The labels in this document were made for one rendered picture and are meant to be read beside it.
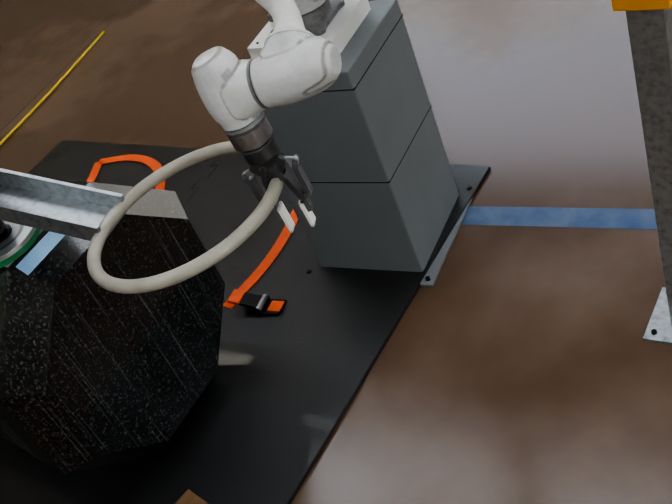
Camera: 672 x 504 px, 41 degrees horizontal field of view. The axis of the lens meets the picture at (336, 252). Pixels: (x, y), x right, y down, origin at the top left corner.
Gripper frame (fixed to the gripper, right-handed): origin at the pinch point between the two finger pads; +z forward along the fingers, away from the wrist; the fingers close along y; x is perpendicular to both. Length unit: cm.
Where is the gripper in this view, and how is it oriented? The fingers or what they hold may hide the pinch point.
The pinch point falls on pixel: (297, 214)
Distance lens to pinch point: 198.9
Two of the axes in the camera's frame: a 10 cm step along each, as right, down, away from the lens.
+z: 4.0, 7.3, 5.5
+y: -9.1, 2.4, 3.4
